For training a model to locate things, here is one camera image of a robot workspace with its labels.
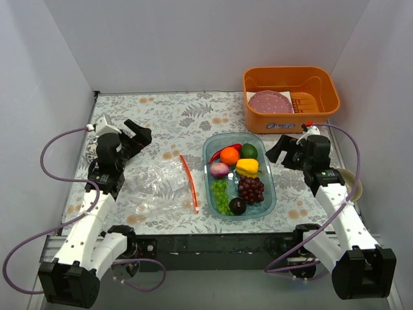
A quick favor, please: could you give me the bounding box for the yellow bell pepper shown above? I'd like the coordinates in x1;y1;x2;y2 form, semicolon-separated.
236;158;259;178

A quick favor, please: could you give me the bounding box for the red grape bunch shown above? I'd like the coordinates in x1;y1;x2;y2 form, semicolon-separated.
237;176;265;205

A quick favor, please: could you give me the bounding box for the clear zip top bag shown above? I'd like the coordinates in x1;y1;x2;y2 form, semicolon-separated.
117;156;199;217

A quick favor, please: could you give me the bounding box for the green grape bunch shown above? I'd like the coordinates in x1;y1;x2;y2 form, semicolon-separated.
210;180;234;216

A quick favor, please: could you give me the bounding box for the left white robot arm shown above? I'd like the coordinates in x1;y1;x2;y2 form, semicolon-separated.
38;118;152;309

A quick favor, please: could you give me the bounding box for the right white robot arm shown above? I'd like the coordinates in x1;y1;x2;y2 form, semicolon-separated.
266;133;396;300

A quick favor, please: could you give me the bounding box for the blue floral plate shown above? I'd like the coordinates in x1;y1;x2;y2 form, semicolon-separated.
85;136;99;164

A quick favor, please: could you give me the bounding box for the green lime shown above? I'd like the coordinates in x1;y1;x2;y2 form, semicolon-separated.
241;143;258;160

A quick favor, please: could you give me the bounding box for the beige ceramic bowl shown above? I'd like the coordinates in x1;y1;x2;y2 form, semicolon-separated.
337;168;363;202

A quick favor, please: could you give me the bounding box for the red chili pepper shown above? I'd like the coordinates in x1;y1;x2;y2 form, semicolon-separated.
208;143;243;165

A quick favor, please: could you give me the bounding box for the pink dotted plate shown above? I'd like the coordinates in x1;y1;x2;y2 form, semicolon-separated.
247;90;294;114

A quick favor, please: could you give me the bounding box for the orange fruit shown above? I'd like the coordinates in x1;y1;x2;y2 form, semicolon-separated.
219;147;239;166

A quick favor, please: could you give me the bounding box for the orange plastic basin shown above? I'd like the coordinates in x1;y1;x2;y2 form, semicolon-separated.
243;67;340;134

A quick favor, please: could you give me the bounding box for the purple onion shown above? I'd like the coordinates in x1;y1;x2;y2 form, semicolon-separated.
210;163;230;179

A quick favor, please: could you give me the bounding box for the dark purple plum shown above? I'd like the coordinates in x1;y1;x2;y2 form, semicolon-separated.
228;198;247;216

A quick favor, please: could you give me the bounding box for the blue transparent plastic tray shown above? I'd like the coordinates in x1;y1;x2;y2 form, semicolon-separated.
203;132;276;220

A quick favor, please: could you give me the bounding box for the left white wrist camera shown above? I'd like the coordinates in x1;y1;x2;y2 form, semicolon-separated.
94;116;121;136

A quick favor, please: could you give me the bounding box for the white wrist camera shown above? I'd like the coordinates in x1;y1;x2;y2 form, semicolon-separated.
296;122;321;145
94;116;121;136

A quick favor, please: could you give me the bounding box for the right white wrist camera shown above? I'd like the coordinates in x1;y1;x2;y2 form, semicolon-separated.
296;122;321;145

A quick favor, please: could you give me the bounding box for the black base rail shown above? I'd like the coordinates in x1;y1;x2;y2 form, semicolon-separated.
135;232;294;271

